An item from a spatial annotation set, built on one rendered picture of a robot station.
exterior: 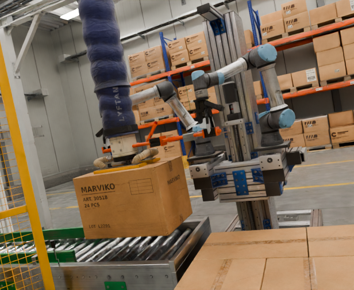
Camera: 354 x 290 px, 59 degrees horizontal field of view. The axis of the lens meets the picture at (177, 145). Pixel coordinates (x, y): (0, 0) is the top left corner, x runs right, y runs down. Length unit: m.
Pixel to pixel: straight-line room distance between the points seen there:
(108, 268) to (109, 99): 0.99
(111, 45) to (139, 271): 1.33
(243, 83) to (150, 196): 1.11
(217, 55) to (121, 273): 1.63
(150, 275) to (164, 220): 0.29
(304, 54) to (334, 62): 1.56
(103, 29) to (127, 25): 10.32
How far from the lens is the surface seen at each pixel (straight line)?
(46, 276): 2.10
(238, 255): 1.81
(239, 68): 2.11
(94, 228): 2.10
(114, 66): 2.01
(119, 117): 1.97
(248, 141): 2.37
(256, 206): 2.40
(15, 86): 4.97
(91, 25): 2.09
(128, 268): 1.87
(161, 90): 2.30
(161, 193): 1.79
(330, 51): 8.88
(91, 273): 2.02
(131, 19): 12.33
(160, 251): 2.07
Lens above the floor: 1.28
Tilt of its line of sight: 3 degrees down
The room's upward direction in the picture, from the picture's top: 11 degrees counter-clockwise
